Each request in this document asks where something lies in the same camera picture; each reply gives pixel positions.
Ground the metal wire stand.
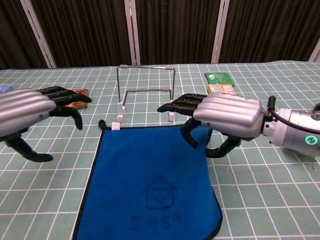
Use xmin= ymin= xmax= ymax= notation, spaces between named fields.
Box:
xmin=116 ymin=64 xmax=176 ymax=123

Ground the white partition frame post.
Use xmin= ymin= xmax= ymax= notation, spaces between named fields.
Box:
xmin=308 ymin=39 xmax=320 ymax=62
xmin=19 ymin=0 xmax=58 ymax=69
xmin=210 ymin=0 xmax=231 ymax=64
xmin=124 ymin=0 xmax=141 ymax=66

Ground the blue kitchen towel black trim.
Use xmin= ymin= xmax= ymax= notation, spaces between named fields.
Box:
xmin=72 ymin=119 xmax=224 ymax=240

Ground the green grid tablecloth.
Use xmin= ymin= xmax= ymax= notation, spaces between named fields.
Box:
xmin=0 ymin=59 xmax=320 ymax=240

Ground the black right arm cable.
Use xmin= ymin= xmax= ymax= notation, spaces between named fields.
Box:
xmin=266 ymin=95 xmax=320 ymax=134

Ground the green orange snack bag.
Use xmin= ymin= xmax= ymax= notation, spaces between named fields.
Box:
xmin=64 ymin=87 xmax=90 ymax=110

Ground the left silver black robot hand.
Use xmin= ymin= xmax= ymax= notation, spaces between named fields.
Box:
xmin=0 ymin=86 xmax=93 ymax=163

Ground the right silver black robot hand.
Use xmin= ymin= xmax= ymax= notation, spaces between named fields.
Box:
xmin=156 ymin=92 xmax=266 ymax=159

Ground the yellow food box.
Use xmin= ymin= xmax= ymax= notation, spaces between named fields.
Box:
xmin=207 ymin=84 xmax=237 ymax=97

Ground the green flat packet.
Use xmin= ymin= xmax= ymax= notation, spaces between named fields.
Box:
xmin=204 ymin=72 xmax=236 ymax=88

